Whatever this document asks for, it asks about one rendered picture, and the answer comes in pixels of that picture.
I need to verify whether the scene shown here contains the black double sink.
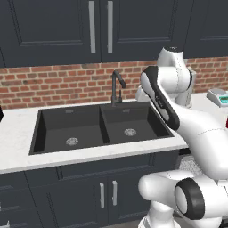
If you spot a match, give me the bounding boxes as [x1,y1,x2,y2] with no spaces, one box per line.
[28,102,175,156]

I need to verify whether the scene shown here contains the dark base cupboard door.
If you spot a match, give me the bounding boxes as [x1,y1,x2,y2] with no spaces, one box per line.
[30,175,109,228]
[106,170,153,226]

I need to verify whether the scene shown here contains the black tap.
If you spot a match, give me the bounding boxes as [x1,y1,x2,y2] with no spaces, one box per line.
[110,69,127,107]

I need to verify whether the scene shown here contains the grey base cupboard handle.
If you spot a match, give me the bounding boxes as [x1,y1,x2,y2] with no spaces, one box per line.
[111,180,118,207]
[99,182,106,209]

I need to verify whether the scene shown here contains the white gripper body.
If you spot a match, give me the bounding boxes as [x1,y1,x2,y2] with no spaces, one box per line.
[135,85,152,103]

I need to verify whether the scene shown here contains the white kitchen scale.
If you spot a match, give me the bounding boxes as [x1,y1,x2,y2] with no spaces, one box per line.
[206,87,228,108]

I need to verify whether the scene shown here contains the grey wall cupboard handle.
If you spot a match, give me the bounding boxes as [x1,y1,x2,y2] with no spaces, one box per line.
[88,0,97,54]
[106,0,114,54]

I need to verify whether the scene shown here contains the dark fixed panel under sink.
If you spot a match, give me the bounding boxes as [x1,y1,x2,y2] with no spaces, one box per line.
[56,152,157,181]

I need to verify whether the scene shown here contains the dark drawer front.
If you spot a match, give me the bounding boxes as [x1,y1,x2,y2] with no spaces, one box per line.
[0,190,41,228]
[0,171,30,194]

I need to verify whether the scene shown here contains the dishwasher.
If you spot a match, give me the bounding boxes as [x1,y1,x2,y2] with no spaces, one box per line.
[176,148,207,179]

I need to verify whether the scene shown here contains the dark wall cupboard door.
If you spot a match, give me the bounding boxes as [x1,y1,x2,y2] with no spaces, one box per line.
[99,0,194,63]
[0,0,102,69]
[183,0,228,60]

